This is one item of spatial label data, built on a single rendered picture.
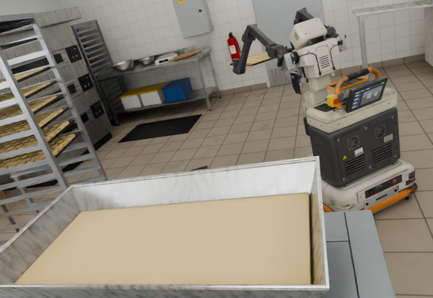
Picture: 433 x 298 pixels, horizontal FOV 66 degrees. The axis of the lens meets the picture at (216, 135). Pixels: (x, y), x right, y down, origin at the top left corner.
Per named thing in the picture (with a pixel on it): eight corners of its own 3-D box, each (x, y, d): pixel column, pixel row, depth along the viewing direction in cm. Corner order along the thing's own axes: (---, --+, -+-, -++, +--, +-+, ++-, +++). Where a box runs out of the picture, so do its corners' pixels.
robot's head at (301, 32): (330, 31, 228) (318, 15, 233) (303, 39, 223) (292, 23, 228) (322, 44, 241) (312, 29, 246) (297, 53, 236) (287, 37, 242)
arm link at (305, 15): (292, 8, 273) (303, 3, 274) (293, 22, 283) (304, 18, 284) (324, 35, 244) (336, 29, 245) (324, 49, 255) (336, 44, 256)
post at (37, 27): (133, 236, 261) (33, 12, 198) (133, 239, 258) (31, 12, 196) (129, 237, 262) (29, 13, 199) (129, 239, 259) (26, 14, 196)
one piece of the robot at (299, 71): (334, 83, 250) (330, 55, 243) (302, 96, 245) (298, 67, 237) (321, 81, 265) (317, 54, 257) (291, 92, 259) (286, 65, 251)
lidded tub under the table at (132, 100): (123, 111, 601) (118, 96, 591) (136, 102, 640) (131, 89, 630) (141, 107, 587) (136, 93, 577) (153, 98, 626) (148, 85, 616)
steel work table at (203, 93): (115, 127, 604) (93, 74, 568) (133, 112, 666) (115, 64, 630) (212, 111, 539) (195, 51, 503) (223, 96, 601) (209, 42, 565)
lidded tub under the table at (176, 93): (165, 103, 570) (160, 89, 560) (174, 94, 610) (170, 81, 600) (185, 99, 558) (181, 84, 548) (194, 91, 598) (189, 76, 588)
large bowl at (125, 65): (110, 75, 577) (107, 67, 572) (122, 69, 611) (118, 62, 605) (129, 71, 564) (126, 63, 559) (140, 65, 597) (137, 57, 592)
